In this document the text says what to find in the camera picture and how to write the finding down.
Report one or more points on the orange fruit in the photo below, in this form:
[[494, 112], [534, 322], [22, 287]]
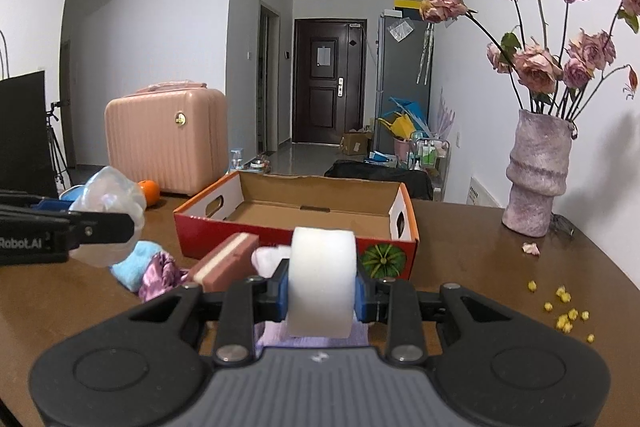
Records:
[[151, 192]]

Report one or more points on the translucent iridescent bag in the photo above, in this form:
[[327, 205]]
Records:
[[110, 191]]

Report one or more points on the black eyeglasses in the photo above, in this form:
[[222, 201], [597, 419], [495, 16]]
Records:
[[560, 224]]

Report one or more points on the fallen pink petal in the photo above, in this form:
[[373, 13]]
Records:
[[531, 249]]

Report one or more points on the camera tripod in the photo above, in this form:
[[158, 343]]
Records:
[[58, 160]]

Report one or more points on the cluttered utility cart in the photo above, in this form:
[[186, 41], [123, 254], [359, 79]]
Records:
[[420, 152]]

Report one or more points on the white foam roll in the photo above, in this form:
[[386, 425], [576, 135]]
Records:
[[321, 283]]

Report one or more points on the brown cardboard carton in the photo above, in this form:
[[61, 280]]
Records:
[[356, 143]]

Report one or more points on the black chair back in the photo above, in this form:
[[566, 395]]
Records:
[[419, 185]]

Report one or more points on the pink layered sponge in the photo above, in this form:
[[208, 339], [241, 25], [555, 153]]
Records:
[[230, 261]]

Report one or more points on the grey refrigerator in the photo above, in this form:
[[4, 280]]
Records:
[[402, 62]]

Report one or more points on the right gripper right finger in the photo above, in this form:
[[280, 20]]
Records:
[[395, 304]]

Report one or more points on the dark brown entrance door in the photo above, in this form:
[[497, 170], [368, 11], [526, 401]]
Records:
[[328, 79]]

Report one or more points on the yellow flower bits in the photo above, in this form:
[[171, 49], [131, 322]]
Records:
[[556, 306]]

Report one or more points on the black monitor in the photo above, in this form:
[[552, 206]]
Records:
[[25, 163]]

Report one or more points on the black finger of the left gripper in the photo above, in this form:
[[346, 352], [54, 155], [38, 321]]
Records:
[[98, 228]]

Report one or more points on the red cardboard box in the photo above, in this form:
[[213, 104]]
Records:
[[380, 214]]

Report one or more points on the purple textured vase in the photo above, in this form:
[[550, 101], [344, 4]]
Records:
[[537, 170]]

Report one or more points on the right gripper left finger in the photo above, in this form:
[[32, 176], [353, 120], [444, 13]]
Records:
[[240, 308]]

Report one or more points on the pink suitcase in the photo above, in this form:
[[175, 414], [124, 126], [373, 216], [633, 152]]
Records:
[[174, 133]]

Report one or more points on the light blue fluffy towel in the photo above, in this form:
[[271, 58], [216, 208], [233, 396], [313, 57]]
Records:
[[129, 272]]

